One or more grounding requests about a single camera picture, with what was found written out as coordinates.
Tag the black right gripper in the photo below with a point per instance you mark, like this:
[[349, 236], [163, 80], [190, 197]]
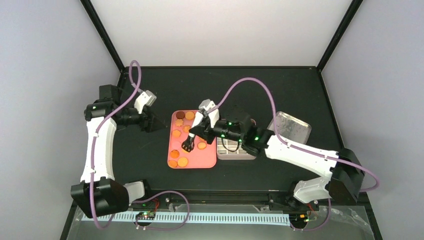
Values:
[[204, 133]]

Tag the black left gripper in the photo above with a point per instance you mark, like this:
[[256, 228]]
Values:
[[147, 127]]

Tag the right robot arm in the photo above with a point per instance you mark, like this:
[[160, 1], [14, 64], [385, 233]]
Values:
[[338, 174]]

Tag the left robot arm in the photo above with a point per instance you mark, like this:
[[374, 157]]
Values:
[[98, 193]]

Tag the round orange cookie bottom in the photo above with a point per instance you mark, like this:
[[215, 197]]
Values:
[[182, 162]]

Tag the round orange cookie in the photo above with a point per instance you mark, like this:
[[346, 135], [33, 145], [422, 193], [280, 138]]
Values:
[[182, 162], [189, 115]]

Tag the pink plastic tray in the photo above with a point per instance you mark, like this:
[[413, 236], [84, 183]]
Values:
[[203, 156]]

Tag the orange cookie bottom left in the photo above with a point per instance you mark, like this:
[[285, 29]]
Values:
[[172, 163]]

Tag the round orange cookie top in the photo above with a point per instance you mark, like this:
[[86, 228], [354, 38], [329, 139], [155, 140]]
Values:
[[189, 115]]

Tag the dark chocolate round cookie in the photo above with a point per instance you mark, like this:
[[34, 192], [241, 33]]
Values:
[[180, 115]]

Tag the metal tin with white dividers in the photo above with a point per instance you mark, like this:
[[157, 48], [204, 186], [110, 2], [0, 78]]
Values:
[[231, 150]]

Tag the silver tin lid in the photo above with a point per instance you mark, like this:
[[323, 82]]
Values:
[[292, 128]]

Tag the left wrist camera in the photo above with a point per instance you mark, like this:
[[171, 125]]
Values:
[[145, 99]]

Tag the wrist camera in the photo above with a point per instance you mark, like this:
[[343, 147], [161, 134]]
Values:
[[206, 110], [145, 99]]

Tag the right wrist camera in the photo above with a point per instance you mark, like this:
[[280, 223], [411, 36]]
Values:
[[206, 110]]

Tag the black front rail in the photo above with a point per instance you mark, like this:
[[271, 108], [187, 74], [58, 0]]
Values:
[[224, 196]]

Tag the white slotted cable duct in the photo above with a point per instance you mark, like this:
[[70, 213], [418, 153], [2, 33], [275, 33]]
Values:
[[277, 219]]

